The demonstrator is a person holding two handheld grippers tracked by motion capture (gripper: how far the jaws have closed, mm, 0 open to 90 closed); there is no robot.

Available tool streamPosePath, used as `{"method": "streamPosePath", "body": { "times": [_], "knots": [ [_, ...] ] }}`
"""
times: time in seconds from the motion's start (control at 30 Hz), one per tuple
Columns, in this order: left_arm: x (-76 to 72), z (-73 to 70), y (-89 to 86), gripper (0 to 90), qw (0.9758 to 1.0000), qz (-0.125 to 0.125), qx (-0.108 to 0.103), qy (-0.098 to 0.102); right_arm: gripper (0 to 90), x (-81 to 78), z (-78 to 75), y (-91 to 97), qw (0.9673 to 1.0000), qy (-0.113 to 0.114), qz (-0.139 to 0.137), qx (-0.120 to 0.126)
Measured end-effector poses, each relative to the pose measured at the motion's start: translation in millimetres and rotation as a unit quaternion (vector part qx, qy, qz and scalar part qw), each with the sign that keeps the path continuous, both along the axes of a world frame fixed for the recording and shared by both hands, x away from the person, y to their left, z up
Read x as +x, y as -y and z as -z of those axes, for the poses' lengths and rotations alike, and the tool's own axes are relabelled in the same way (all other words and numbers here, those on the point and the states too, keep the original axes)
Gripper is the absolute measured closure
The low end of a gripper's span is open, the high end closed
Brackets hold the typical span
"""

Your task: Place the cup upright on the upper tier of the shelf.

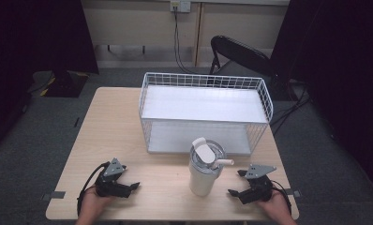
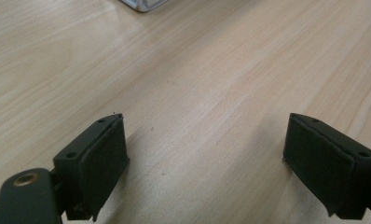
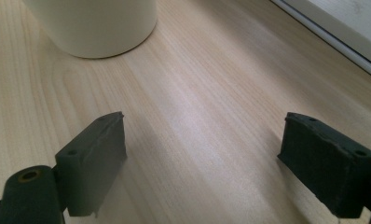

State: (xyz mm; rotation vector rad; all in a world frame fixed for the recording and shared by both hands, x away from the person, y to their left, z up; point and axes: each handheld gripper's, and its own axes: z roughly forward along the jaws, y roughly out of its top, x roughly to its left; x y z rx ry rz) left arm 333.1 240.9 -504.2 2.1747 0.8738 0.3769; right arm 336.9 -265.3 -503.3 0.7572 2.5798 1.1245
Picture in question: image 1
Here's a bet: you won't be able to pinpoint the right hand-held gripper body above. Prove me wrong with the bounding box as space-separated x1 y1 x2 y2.
238 164 277 205

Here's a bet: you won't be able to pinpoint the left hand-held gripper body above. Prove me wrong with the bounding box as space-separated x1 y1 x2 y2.
95 157 132 199

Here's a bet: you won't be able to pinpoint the white tumbler cup with straw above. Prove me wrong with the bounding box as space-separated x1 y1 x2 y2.
188 136 235 198

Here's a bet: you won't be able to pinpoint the white wire shelf rack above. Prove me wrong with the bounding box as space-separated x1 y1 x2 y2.
138 71 275 157

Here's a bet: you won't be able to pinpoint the person's right hand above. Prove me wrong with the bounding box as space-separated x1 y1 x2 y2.
257 189 293 220

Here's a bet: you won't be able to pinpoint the person's left hand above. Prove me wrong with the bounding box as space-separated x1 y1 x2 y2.
77 186 114 218

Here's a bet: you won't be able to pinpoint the grey tape strip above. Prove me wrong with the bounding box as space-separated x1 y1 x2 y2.
40 190 67 202
284 188 302 199

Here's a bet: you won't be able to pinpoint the dark stand base yellow stripes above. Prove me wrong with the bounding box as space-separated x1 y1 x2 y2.
27 69 91 98

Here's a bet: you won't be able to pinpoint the black folding chair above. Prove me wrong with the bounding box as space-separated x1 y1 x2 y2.
208 35 278 80

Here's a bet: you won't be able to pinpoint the black curtain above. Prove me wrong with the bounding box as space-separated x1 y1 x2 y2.
270 0 373 201
0 0 100 158

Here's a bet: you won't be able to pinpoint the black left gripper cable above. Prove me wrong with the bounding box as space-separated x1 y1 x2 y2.
76 161 112 218

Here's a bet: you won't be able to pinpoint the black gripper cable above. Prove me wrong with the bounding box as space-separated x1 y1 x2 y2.
76 161 112 218
269 179 293 215

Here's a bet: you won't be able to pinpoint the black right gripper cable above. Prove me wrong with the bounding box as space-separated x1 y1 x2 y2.
269 179 293 215

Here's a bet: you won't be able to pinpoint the black floor cables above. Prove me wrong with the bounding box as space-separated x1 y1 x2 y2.
270 82 312 136

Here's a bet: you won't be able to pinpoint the black wall socket cable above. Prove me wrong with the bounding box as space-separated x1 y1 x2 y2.
172 7 215 76

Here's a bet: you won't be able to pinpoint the white wall socket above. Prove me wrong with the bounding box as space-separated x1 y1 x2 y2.
170 0 192 14

